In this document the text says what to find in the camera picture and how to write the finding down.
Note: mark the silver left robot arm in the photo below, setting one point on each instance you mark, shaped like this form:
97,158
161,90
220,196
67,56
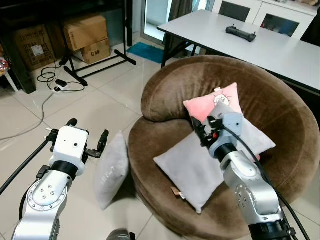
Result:
42,200

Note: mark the brown round sofa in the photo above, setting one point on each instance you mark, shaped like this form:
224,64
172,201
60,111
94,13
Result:
280,125

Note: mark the grey pillow with white lettering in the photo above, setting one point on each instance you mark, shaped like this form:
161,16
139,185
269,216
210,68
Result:
111,172

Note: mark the white power strip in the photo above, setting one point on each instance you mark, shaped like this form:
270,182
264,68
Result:
60,86

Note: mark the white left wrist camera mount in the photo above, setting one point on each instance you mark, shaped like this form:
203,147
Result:
69,145

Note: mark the grey plain pillow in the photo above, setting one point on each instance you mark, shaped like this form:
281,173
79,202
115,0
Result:
255,140

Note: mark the grey pillow with brown tag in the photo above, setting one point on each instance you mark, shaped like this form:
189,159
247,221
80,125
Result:
192,170

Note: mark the white cabinet with glass doors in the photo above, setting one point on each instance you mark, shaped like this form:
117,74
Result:
300,15

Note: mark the dark robot foot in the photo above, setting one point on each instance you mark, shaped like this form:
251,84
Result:
120,234

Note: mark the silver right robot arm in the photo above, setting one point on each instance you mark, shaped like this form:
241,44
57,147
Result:
250,195

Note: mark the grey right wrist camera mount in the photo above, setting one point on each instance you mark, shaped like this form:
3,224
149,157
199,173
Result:
227,132

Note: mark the pink printed pillow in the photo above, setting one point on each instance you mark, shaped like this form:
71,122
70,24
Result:
205,106

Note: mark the cardboard box with white label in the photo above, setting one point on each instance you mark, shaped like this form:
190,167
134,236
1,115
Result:
34,47

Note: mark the large plain cardboard box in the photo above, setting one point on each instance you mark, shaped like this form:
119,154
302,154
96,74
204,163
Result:
86,31

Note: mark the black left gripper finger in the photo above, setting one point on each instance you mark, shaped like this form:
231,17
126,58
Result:
103,140
72,122

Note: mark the small printed cardboard box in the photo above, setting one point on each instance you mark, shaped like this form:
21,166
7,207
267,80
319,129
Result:
97,51

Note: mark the white table with black legs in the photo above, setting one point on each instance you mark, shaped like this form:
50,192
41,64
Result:
280,50

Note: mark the blue floor mat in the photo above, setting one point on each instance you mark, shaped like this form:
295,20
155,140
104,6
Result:
145,52

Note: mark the black metal floor stand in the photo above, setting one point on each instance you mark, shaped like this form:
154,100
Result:
100,66

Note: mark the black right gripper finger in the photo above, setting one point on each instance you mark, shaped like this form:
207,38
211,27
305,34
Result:
196,128

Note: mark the black remote controller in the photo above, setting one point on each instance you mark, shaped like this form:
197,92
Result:
241,34

